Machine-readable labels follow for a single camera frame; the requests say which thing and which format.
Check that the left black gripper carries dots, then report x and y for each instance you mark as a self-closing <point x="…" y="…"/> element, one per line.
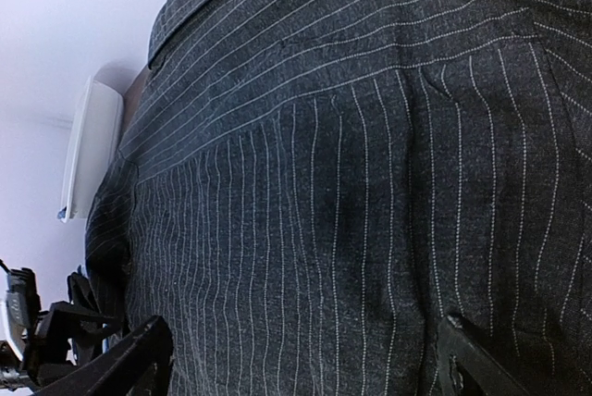
<point x="67" y="336"/>

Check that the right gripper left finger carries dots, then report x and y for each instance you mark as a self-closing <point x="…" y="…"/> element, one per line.
<point x="140" y="364"/>

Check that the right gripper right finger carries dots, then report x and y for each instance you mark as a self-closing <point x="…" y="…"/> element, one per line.
<point x="468" y="366"/>

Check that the dark pinstriped long sleeve shirt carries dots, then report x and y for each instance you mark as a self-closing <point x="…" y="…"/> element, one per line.
<point x="308" y="187"/>

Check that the white plastic basin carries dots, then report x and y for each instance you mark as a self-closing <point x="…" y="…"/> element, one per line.
<point x="92" y="144"/>

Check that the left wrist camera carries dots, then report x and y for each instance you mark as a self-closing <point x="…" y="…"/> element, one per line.
<point x="19" y="308"/>

